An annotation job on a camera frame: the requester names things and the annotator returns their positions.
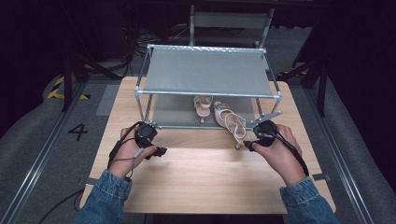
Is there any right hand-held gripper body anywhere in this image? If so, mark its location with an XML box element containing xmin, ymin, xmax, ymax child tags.
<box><xmin>248</xmin><ymin>111</ymin><xmax>283</xmax><ymax>147</ymax></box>

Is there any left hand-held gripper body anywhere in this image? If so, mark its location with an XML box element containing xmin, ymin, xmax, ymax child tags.
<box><xmin>134</xmin><ymin>120</ymin><xmax>163</xmax><ymax>149</ymax></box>

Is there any white slingback high-heel shoe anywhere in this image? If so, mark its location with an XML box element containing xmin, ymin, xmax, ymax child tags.
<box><xmin>192</xmin><ymin>94</ymin><xmax>214</xmax><ymax>123</ymax></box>
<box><xmin>213</xmin><ymin>100</ymin><xmax>251</xmax><ymax>150</ymax></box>

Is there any grey metal shoe rack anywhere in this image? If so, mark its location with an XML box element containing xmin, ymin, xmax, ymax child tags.
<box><xmin>134</xmin><ymin>43</ymin><xmax>283</xmax><ymax>132</ymax></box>

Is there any person's right hand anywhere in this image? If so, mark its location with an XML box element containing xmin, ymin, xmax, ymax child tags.
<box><xmin>251</xmin><ymin>124</ymin><xmax>308</xmax><ymax>187</ymax></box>

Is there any person's left hand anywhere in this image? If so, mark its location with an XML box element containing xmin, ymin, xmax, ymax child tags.
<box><xmin>106</xmin><ymin>125</ymin><xmax>159</xmax><ymax>180</ymax></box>

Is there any black metal stand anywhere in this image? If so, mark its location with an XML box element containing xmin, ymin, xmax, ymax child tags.
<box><xmin>279</xmin><ymin>55</ymin><xmax>329</xmax><ymax>119</ymax></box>
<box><xmin>60</xmin><ymin>46</ymin><xmax>122</xmax><ymax>113</ymax></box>

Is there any yellow black floor tape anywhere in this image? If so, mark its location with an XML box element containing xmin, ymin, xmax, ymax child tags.
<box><xmin>46</xmin><ymin>76</ymin><xmax>92</xmax><ymax>101</ymax></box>

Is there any grey chair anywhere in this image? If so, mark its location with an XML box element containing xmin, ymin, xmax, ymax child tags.
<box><xmin>189</xmin><ymin>4</ymin><xmax>276</xmax><ymax>49</ymax></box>

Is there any grey left gripper cord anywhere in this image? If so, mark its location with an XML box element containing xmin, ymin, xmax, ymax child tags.
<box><xmin>111</xmin><ymin>147</ymin><xmax>145</xmax><ymax>179</ymax></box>

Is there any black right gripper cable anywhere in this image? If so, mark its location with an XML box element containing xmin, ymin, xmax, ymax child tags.
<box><xmin>262</xmin><ymin>132</ymin><xmax>310</xmax><ymax>177</ymax></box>

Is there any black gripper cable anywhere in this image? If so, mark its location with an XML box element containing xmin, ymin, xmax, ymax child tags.
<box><xmin>262</xmin><ymin>132</ymin><xmax>310</xmax><ymax>177</ymax></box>
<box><xmin>106</xmin><ymin>120</ymin><xmax>144</xmax><ymax>171</ymax></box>

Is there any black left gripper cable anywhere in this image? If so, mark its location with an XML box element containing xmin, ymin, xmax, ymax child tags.
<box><xmin>106</xmin><ymin>120</ymin><xmax>144</xmax><ymax>171</ymax></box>

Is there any bundle of dark cables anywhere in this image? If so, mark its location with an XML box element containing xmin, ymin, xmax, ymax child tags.
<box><xmin>134</xmin><ymin>26</ymin><xmax>191</xmax><ymax>49</ymax></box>

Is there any black floor cable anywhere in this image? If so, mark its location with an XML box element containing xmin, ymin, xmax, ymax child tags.
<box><xmin>36</xmin><ymin>186</ymin><xmax>86</xmax><ymax>224</ymax></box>

